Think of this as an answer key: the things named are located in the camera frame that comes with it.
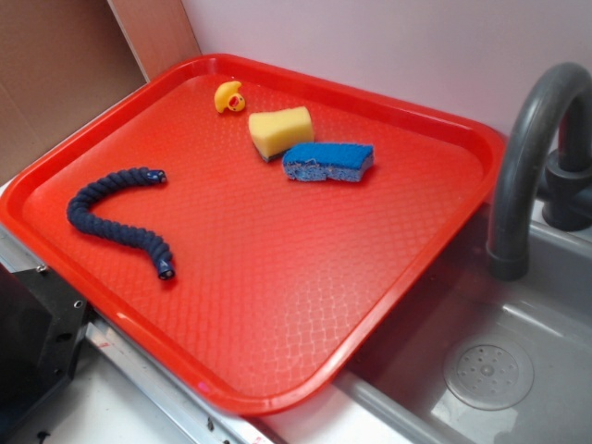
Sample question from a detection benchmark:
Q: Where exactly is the grey plastic sink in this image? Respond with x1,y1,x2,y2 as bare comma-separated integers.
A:
336,209,591,443

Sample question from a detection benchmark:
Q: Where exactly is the brown cardboard panel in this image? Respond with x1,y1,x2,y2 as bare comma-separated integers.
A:
1,1,201,182

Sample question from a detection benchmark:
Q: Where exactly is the yellow rubber duck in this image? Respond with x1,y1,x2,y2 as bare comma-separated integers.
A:
214,80,246,114

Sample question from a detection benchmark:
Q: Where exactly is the yellow sponge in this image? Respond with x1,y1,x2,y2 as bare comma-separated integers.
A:
248,106,315,162

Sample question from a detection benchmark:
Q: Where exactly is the dark blue rope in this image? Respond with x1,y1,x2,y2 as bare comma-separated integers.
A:
66,167,179,282

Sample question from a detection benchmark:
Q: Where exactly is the grey curved faucet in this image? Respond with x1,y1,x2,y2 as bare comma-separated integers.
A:
487,62,591,280

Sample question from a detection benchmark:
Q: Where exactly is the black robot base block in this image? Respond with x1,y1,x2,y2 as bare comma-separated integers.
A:
1,266,89,436

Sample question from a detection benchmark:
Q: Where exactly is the round sink drain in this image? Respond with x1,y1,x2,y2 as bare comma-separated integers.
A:
443,339,535,411

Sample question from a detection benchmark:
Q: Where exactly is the blue sponge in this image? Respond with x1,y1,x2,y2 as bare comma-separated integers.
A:
282,142,375,182

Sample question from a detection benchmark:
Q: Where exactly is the red plastic tray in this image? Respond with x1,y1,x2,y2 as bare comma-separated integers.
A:
1,55,505,415

